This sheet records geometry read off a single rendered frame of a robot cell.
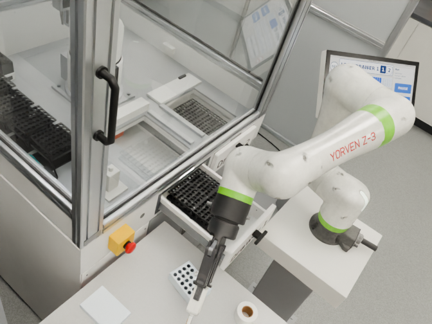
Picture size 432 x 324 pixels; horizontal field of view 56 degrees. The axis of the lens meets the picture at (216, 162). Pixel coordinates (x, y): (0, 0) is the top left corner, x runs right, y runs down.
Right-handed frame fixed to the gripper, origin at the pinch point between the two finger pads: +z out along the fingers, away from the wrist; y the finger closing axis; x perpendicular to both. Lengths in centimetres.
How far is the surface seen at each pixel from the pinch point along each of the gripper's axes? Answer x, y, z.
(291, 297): 23, -84, 3
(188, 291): -9.1, -30.5, 6.1
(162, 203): -29.2, -34.9, -17.0
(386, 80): 32, -97, -107
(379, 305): 75, -163, -1
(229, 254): -0.3, -29.2, -10.0
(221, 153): -20, -53, -43
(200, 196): -19, -40, -24
